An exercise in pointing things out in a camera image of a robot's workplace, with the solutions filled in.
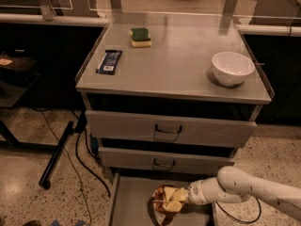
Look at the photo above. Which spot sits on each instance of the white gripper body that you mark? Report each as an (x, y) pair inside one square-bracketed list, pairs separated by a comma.
[(194, 192)]

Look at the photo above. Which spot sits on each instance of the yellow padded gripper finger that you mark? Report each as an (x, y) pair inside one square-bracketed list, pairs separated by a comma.
[(175, 194), (173, 206)]

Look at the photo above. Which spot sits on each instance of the brown chip bag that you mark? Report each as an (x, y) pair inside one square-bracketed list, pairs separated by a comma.
[(158, 198)]

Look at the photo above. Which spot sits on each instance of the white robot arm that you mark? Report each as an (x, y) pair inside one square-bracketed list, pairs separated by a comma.
[(232, 185)]

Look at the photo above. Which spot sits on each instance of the middle drawer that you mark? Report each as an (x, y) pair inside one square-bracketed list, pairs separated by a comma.
[(166, 162)]

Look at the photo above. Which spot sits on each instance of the open bottom drawer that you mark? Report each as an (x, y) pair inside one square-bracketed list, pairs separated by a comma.
[(130, 202)]

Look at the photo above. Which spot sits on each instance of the top drawer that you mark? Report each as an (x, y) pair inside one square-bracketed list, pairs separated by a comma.
[(168, 129)]

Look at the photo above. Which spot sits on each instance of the grey metal drawer cabinet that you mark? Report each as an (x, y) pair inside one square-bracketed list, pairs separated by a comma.
[(174, 77)]

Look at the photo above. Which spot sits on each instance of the black table leg bar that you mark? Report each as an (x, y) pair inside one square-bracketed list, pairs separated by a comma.
[(44, 181)]

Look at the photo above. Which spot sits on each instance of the white bowl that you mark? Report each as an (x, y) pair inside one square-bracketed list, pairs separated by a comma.
[(231, 68)]

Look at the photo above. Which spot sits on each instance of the person leg and shoe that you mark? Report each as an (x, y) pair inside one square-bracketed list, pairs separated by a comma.
[(32, 223)]

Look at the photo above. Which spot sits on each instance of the blue snack bar wrapper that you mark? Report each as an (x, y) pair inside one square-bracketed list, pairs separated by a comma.
[(109, 62)]

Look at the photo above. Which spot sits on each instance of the green yellow sponge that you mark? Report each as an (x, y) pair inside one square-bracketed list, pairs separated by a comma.
[(140, 37)]

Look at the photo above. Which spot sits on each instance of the dark side table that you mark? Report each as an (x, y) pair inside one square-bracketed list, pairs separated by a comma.
[(16, 77)]

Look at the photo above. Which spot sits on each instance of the clear acrylic barrier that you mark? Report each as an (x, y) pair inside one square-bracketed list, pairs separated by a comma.
[(273, 12)]

